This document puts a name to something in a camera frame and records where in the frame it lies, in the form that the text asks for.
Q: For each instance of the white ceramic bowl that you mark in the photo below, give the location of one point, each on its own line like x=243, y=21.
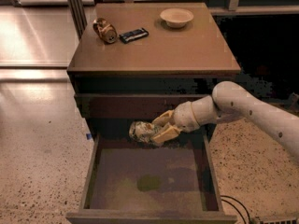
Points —
x=176, y=17

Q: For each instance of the metal floor vent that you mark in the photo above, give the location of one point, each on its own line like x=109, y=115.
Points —
x=275, y=220

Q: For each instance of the brown gold soda can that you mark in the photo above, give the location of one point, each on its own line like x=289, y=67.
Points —
x=105, y=30

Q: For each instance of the green white 7up can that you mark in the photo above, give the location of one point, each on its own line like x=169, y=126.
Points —
x=142, y=131

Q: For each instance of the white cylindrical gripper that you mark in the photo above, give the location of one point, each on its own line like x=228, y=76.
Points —
x=184, y=118

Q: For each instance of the dark blue snack bar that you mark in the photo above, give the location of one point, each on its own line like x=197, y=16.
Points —
x=133, y=35

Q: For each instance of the blue tape piece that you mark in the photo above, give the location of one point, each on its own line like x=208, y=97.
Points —
x=88, y=136

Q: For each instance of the brown wooden drawer cabinet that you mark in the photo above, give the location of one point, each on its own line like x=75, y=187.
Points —
x=167, y=61

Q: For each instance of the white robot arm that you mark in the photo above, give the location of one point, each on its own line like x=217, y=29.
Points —
x=229, y=102

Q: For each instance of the closed top drawer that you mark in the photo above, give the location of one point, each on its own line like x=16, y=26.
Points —
x=129, y=106

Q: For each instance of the open middle drawer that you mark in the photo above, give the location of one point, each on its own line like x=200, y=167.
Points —
x=128, y=183

